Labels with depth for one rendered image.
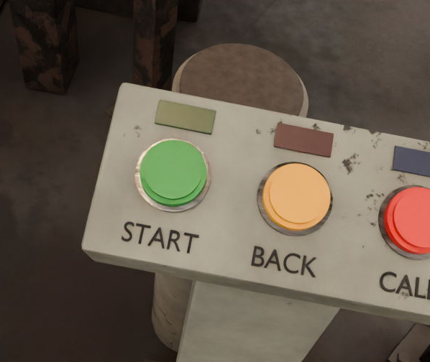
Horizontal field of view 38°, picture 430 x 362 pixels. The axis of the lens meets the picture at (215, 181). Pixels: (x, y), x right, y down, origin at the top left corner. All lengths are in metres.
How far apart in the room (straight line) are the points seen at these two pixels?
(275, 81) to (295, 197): 0.20
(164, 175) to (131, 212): 0.03
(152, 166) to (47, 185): 0.74
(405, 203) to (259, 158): 0.09
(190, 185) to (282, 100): 0.20
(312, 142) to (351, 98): 0.92
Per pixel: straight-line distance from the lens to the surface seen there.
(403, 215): 0.38
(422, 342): 1.06
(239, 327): 0.47
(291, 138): 0.39
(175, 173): 0.36
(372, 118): 1.29
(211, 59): 0.56
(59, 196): 1.09
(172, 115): 0.39
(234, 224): 0.37
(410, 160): 0.40
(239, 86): 0.54
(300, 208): 0.37
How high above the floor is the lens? 0.91
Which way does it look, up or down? 55 degrees down
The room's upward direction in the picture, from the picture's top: 12 degrees clockwise
